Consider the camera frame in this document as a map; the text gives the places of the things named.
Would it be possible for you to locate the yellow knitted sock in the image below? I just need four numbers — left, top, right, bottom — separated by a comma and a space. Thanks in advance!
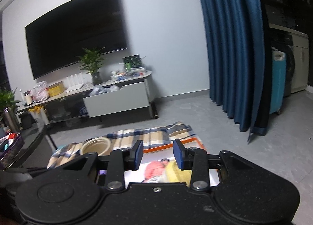
165, 160, 192, 187

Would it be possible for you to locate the pink fluffy sock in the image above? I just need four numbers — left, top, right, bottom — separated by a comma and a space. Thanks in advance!
143, 158, 170, 183

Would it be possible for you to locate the purple tissue pack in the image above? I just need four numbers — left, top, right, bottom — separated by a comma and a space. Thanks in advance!
97, 170, 107, 184

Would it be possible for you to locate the beige paper cup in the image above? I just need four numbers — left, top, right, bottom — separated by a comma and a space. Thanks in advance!
80, 137, 112, 156

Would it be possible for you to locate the orange rimmed white box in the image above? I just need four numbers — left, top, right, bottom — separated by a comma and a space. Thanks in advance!
123, 137, 220, 187

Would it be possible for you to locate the plaid blanket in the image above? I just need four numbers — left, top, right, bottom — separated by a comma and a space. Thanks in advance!
47, 122, 203, 169

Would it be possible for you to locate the white tv cabinet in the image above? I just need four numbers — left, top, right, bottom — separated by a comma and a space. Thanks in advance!
17, 71, 158, 124

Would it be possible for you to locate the white router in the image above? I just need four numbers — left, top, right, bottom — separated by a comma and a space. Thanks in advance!
65, 72, 90, 93

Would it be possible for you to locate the yellow cardboard box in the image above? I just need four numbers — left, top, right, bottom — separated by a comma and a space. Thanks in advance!
48, 81, 65, 97

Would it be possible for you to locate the green black box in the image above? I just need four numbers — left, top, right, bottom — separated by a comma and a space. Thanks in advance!
122, 55, 143, 70

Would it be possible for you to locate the potted bamboo plant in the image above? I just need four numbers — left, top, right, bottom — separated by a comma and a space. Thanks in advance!
78, 48, 104, 86

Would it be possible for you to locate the white plastic bag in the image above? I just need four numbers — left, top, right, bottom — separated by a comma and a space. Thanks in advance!
30, 81, 50, 102

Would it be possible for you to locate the blue suitcase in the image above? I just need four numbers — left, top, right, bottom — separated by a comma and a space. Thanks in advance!
270, 47, 286, 115

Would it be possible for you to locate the purple tin box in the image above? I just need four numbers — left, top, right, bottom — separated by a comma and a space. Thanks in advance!
1, 133, 24, 170

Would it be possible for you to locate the blue curtain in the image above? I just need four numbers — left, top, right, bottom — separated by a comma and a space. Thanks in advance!
201, 0, 272, 136

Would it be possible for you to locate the black television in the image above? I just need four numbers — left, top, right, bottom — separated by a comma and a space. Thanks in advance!
25, 0, 127, 79

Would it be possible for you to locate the white balcony cabinet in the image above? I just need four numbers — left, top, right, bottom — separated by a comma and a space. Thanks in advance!
269, 23, 309, 97

